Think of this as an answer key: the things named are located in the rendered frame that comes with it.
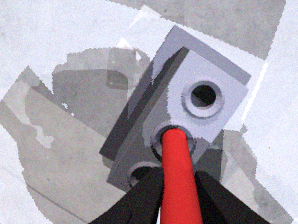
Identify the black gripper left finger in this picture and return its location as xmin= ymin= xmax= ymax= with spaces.
xmin=89 ymin=167 xmax=164 ymax=224

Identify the red peg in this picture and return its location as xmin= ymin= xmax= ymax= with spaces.
xmin=160 ymin=128 xmax=204 ymax=224

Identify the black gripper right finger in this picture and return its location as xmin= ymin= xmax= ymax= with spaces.
xmin=194 ymin=171 xmax=269 ymax=224

